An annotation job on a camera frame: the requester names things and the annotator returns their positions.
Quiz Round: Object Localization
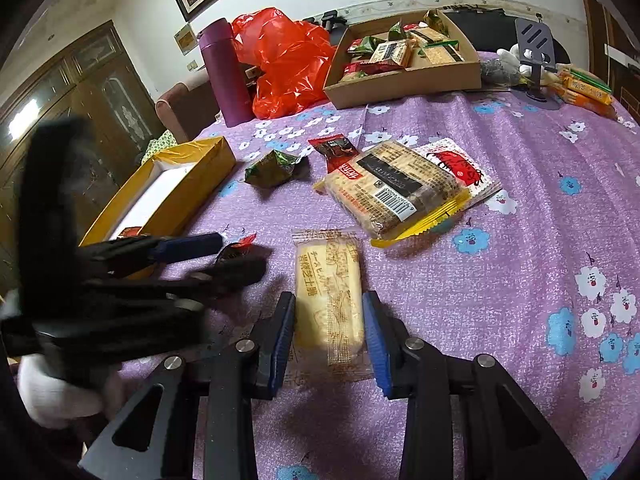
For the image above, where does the wooden cabinet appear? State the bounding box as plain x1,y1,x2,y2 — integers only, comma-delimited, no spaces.
0,19,168,241

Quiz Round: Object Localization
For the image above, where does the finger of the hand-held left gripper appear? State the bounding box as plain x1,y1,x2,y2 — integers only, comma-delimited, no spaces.
149,232,224,265
169,256,267,307

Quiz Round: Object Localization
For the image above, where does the black sofa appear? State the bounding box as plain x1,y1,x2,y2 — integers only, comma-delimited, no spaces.
440,4,571,66

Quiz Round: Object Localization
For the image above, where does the red plastic bag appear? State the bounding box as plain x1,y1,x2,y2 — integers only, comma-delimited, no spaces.
230,7,339,121

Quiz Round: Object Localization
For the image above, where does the red white snack packet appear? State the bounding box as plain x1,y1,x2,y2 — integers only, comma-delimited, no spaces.
415,136,504,207

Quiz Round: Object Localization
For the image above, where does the purple bottle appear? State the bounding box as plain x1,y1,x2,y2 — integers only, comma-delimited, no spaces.
198,17,254,128

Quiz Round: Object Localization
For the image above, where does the yellow box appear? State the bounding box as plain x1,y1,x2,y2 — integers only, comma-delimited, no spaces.
79,136,237,281

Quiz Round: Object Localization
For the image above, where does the dark wooden door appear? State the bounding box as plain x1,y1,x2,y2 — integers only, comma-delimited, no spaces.
580,0,640,122

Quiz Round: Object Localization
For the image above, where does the grey phone stand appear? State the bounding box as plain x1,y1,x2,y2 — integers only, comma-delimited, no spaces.
515,16,564,109

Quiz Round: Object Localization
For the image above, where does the stack of orange packets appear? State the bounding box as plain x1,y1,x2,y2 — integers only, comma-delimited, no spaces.
549,64,617,112

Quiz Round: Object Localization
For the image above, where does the green gold snack packet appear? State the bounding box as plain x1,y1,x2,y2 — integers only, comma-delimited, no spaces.
243,149,307,189

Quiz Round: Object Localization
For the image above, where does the brown armchair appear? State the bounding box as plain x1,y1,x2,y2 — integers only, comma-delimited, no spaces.
155,67,222,144

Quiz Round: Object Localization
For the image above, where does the red black snack packet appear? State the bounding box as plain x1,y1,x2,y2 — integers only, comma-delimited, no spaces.
215,232,259,267

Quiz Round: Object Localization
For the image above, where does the yellow wall plaque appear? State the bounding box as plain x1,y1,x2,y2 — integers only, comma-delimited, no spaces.
173,24,197,55

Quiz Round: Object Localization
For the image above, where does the cardboard box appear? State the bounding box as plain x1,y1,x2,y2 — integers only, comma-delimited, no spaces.
322,9,483,111

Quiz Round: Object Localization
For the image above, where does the large cracker pack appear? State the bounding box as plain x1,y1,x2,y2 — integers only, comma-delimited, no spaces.
313,140,472,249

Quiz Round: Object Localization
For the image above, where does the white plush toy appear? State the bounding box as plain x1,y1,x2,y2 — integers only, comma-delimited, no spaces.
481,45,532,87

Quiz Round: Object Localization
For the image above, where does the pale cheese cracker packet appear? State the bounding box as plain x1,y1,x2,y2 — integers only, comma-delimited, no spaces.
292,227,374,384

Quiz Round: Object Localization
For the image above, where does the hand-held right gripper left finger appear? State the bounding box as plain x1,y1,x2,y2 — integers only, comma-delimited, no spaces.
80,291,297,480

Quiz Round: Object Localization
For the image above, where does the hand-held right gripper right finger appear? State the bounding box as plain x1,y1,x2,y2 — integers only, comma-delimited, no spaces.
362,291,586,480

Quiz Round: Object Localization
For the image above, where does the small dark red snack packet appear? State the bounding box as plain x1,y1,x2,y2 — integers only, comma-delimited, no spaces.
307,134,362,174

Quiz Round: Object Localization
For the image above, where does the pile of assorted snack packets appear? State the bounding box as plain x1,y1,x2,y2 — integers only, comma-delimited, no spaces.
342,10,468,83

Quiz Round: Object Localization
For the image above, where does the person's left hand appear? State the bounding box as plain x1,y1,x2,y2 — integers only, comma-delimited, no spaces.
17,355,108,431

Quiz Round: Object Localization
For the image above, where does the green patterned cloth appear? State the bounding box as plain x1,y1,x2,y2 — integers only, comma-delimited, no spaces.
141,129,174,164

